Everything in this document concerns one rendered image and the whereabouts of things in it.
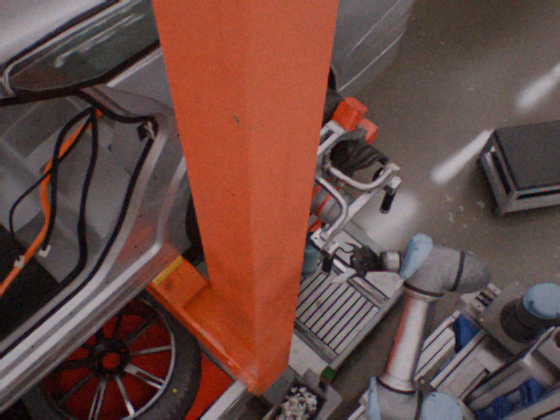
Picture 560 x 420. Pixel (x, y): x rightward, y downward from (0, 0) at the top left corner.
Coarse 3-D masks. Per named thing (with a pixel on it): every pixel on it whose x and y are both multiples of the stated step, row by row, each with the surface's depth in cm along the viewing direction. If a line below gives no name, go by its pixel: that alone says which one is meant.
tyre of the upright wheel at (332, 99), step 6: (330, 90) 219; (330, 96) 213; (336, 96) 216; (324, 102) 209; (330, 102) 210; (336, 102) 212; (324, 108) 207; (330, 108) 209; (336, 108) 213; (324, 114) 207; (330, 114) 212; (324, 120) 211; (330, 120) 216; (342, 144) 243; (342, 150) 248; (336, 156) 248; (336, 162) 252; (330, 174) 256
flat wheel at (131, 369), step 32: (160, 320) 247; (96, 352) 238; (128, 352) 235; (160, 352) 236; (192, 352) 233; (160, 384) 230; (192, 384) 232; (32, 416) 222; (64, 416) 221; (96, 416) 224; (128, 416) 222; (160, 416) 222
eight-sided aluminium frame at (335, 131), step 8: (328, 128) 207; (336, 128) 207; (344, 128) 209; (360, 128) 222; (320, 136) 206; (328, 136) 209; (336, 136) 206; (344, 136) 210; (352, 136) 218; (360, 136) 224; (328, 144) 204; (344, 144) 236; (352, 144) 239; (320, 152) 203; (344, 152) 241; (344, 160) 245; (336, 168) 247; (312, 216) 248
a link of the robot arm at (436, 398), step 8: (424, 392) 178; (440, 392) 175; (424, 400) 174; (432, 400) 173; (440, 400) 174; (448, 400) 174; (416, 408) 173; (424, 408) 172; (432, 408) 172; (440, 408) 173; (448, 408) 173; (456, 408) 173; (416, 416) 173; (424, 416) 171; (432, 416) 171; (440, 416) 172; (448, 416) 172; (456, 416) 172
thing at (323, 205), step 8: (336, 184) 222; (312, 192) 220; (320, 192) 219; (344, 192) 220; (312, 200) 220; (320, 200) 219; (328, 200) 218; (352, 200) 219; (312, 208) 222; (320, 208) 219; (328, 208) 218; (336, 208) 217; (320, 216) 221; (328, 216) 219; (336, 216) 217; (328, 224) 222
